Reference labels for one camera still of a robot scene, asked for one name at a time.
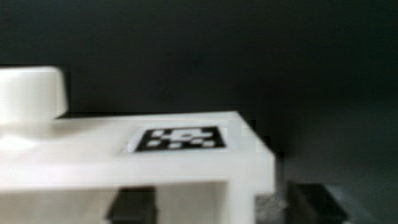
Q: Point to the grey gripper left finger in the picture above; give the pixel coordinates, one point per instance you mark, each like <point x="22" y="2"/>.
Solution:
<point x="134" y="208"/>

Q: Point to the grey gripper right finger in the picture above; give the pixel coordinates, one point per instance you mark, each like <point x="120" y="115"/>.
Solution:
<point x="314" y="207"/>

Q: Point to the white front drawer box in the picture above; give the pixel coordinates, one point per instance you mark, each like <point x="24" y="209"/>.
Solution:
<point x="72" y="158"/>

